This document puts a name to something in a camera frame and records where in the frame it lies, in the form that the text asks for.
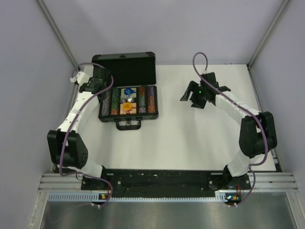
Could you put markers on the silver key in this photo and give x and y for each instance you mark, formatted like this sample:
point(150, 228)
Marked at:
point(126, 99)

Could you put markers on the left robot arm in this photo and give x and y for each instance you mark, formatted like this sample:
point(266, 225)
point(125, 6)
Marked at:
point(67, 148)

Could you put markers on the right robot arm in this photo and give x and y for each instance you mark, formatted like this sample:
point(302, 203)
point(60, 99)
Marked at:
point(257, 129)

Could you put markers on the grey slotted cable duct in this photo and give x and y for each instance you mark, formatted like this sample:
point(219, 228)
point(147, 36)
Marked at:
point(100, 198)

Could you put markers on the blue small blind button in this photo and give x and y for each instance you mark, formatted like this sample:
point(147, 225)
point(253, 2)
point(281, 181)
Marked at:
point(128, 91)

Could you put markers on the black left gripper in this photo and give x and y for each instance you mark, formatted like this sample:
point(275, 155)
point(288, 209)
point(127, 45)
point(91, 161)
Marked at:
point(89, 81)

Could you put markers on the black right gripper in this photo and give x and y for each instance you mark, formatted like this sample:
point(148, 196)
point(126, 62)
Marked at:
point(192, 86)

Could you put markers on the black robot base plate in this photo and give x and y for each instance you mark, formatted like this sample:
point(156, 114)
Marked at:
point(165, 183)

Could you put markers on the orange big blind button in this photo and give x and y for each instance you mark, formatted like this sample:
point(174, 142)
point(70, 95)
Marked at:
point(127, 106)

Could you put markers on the blue playing card deck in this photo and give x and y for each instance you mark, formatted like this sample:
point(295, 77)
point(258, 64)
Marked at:
point(134, 94)

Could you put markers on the red playing card deck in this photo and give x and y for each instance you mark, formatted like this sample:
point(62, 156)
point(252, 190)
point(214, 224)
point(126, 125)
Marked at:
point(131, 112)

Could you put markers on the blue orange chip stack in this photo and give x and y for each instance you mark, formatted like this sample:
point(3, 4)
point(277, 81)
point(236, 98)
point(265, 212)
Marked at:
point(106, 104)

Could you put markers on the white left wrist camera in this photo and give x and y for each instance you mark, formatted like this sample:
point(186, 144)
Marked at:
point(80, 78)

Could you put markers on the green yellow chip stack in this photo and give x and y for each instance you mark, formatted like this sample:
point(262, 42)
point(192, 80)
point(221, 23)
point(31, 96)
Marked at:
point(115, 108)

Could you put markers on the purple black chip stack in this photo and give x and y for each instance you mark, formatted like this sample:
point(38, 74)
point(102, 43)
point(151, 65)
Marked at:
point(151, 91)

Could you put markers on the orange black lower chip stack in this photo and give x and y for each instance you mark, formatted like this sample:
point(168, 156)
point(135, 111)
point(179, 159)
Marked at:
point(151, 104)

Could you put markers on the orange black chip stack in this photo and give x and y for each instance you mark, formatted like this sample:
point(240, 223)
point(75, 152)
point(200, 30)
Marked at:
point(151, 104)
point(142, 91)

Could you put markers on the black poker set case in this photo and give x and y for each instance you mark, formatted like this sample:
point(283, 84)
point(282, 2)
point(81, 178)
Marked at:
point(132, 70)

